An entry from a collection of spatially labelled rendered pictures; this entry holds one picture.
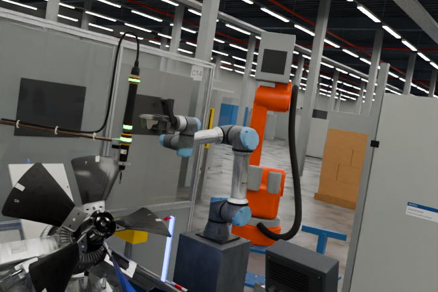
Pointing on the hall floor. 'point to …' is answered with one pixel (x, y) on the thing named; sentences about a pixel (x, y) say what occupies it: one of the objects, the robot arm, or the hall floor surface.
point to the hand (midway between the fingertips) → (141, 115)
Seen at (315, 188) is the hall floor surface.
